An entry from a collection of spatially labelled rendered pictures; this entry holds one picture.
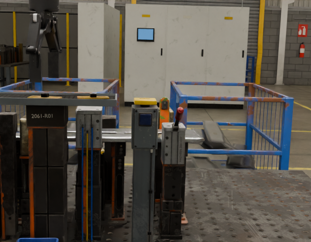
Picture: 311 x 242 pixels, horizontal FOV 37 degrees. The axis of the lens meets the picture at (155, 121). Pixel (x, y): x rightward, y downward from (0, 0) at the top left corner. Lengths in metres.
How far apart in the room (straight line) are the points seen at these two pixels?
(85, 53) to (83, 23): 0.57
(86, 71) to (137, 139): 8.16
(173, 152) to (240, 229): 0.38
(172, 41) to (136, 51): 0.74
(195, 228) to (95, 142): 0.46
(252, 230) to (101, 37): 7.93
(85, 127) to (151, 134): 0.24
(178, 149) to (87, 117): 0.29
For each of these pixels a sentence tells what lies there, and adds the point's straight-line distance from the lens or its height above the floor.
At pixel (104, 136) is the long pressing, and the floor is 1.00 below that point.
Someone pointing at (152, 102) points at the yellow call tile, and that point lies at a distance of 1.25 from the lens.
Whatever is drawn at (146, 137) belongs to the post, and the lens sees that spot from 1.26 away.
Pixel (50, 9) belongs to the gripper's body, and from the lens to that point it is 1.23.
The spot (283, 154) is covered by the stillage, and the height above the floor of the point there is 0.54.
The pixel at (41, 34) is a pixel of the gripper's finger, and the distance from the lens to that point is 1.22.
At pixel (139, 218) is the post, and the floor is 0.83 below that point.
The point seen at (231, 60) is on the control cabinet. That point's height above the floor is 0.97.
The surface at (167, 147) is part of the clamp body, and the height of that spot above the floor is 1.00.
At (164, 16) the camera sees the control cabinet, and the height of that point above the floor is 1.79.
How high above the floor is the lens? 1.32
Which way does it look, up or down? 10 degrees down
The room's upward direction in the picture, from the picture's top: 2 degrees clockwise
